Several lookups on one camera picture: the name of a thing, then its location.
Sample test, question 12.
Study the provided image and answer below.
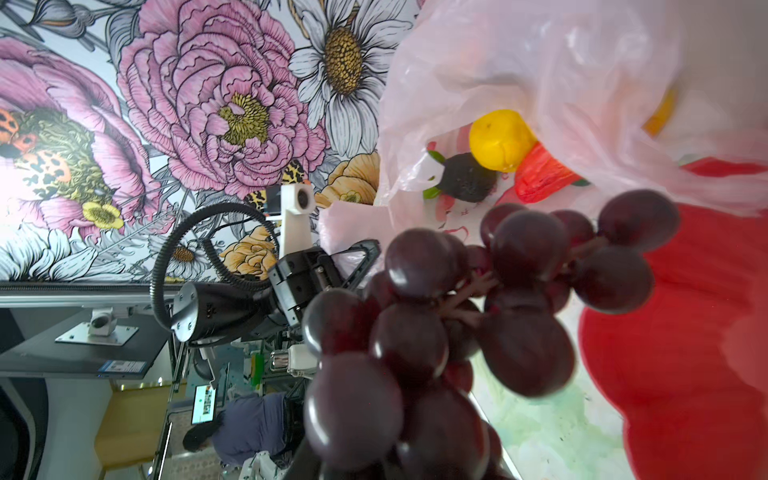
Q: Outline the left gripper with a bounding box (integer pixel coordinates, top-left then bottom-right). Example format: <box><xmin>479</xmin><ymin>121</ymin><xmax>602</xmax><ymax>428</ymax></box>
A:
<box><xmin>268</xmin><ymin>239</ymin><xmax>381</xmax><ymax>327</ymax></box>

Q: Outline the dark grape bunch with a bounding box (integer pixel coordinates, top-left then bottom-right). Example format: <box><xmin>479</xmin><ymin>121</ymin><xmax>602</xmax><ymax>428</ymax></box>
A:
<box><xmin>303</xmin><ymin>190</ymin><xmax>680</xmax><ymax>479</ymax></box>

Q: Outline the yellow lemon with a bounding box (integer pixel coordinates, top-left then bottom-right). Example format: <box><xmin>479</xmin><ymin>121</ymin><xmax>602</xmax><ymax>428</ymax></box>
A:
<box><xmin>469</xmin><ymin>109</ymin><xmax>538</xmax><ymax>173</ymax></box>

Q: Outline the orange carrot-like fruit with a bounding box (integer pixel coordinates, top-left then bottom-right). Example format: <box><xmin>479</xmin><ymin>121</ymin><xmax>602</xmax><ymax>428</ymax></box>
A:
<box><xmin>514</xmin><ymin>142</ymin><xmax>582</xmax><ymax>204</ymax></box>

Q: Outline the red yellow mango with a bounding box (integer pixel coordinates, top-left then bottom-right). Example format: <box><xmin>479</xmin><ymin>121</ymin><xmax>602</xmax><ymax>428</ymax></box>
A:
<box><xmin>643</xmin><ymin>87</ymin><xmax>678</xmax><ymax>137</ymax></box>

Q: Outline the pink plastic bag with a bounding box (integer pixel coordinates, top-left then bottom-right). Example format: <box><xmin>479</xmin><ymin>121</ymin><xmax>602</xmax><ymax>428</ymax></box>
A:
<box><xmin>318</xmin><ymin>1</ymin><xmax>767</xmax><ymax>253</ymax></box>

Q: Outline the red flower-shaped plate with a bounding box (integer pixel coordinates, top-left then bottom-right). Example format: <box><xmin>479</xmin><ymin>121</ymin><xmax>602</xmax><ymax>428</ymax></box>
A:
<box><xmin>578</xmin><ymin>157</ymin><xmax>768</xmax><ymax>480</ymax></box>

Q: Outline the green lime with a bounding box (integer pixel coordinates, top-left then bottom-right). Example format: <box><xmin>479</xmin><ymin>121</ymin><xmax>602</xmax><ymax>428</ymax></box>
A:
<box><xmin>422</xmin><ymin>187</ymin><xmax>441</xmax><ymax>200</ymax></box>

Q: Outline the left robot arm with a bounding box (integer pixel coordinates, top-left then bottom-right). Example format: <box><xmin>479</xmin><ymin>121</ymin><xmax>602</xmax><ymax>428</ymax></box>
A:
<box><xmin>170</xmin><ymin>240</ymin><xmax>381</xmax><ymax>348</ymax></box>

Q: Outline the person in blue shirt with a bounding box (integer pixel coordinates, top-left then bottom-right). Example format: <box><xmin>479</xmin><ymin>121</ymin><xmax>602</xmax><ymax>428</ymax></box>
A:
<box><xmin>182</xmin><ymin>392</ymin><xmax>303</xmax><ymax>465</ymax></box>

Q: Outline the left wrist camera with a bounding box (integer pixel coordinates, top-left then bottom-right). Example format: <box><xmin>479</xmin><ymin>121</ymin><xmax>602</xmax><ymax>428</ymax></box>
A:
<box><xmin>264</xmin><ymin>183</ymin><xmax>317</xmax><ymax>259</ymax></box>

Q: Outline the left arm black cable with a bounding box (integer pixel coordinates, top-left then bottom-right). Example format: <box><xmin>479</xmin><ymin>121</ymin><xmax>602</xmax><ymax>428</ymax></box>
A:
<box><xmin>149</xmin><ymin>201</ymin><xmax>282</xmax><ymax>331</ymax></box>

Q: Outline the grey desk with bracket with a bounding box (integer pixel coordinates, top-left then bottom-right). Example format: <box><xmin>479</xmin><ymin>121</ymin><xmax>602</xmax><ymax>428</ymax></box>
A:
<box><xmin>1</xmin><ymin>309</ymin><xmax>171</xmax><ymax>380</ymax></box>

